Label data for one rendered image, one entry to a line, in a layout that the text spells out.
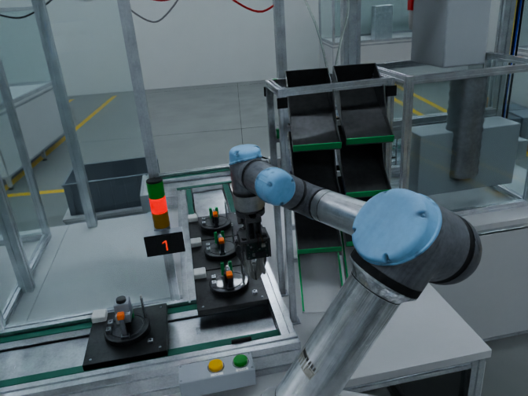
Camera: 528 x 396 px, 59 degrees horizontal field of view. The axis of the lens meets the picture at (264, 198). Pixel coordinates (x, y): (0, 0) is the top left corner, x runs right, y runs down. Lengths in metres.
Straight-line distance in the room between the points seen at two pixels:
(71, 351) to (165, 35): 10.60
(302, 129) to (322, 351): 0.75
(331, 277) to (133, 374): 0.65
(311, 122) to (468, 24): 1.08
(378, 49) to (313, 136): 8.88
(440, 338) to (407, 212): 1.03
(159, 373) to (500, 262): 1.74
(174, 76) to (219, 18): 1.76
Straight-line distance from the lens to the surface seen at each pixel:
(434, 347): 1.61
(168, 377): 1.45
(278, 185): 0.96
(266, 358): 1.45
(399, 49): 10.29
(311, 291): 1.51
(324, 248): 1.39
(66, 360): 1.64
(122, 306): 1.49
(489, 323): 2.75
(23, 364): 1.69
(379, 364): 1.53
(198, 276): 1.74
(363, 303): 0.70
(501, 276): 2.61
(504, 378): 2.87
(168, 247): 1.51
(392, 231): 0.66
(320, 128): 1.34
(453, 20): 2.21
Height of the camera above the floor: 1.90
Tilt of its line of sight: 23 degrees down
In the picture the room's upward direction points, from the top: 4 degrees counter-clockwise
